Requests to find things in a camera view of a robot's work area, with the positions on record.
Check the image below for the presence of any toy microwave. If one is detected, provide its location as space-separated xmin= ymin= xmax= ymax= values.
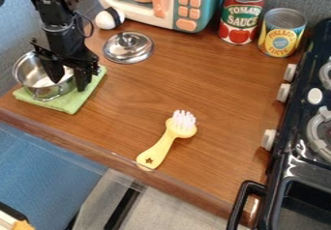
xmin=94 ymin=0 xmax=228 ymax=34

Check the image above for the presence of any toy stove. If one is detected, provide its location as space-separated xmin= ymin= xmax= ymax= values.
xmin=225 ymin=17 xmax=331 ymax=230

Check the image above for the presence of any yellow pineapple can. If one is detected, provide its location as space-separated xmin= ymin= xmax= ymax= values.
xmin=256 ymin=7 xmax=310 ymax=59

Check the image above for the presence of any yellow brush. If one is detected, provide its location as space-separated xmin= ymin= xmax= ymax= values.
xmin=134 ymin=109 xmax=199 ymax=171

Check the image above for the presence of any silver pot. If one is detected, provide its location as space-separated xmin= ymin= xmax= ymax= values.
xmin=12 ymin=49 xmax=78 ymax=101

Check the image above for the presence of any green cloth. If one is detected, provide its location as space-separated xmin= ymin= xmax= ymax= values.
xmin=12 ymin=65 xmax=109 ymax=115

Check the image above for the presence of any silver pot lid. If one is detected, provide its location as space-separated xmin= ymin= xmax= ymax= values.
xmin=102 ymin=31 xmax=157 ymax=65

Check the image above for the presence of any red tomato sauce can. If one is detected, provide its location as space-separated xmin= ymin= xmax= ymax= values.
xmin=217 ymin=0 xmax=268 ymax=46

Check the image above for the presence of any white and black toy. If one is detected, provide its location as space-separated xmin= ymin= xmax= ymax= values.
xmin=93 ymin=7 xmax=127 ymax=31

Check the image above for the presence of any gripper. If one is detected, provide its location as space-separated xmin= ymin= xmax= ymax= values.
xmin=28 ymin=23 xmax=102 ymax=93

